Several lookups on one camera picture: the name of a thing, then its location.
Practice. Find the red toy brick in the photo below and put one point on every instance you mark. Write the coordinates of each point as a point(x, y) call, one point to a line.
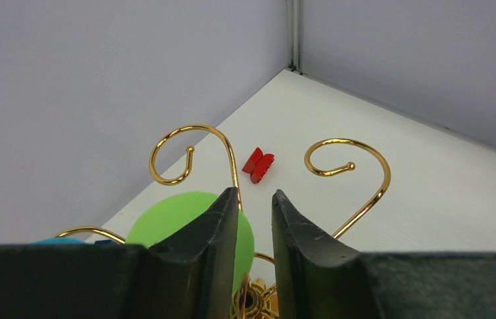
point(257, 165)

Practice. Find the blue toy brick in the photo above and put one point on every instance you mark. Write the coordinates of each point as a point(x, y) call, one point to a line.
point(105, 242)

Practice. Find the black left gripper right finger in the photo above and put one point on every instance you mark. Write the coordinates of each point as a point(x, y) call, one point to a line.
point(318, 276)

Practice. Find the green plastic wine glass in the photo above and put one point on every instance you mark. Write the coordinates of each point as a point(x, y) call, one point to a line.
point(173, 213)

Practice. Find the blue plastic wine glass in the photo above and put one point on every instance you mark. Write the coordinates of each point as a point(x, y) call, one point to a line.
point(60, 241)

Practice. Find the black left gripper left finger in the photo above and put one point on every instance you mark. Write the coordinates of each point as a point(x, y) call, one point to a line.
point(187, 275)

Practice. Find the gold wire glass rack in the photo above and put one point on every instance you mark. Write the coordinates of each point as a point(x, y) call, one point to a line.
point(261, 301)

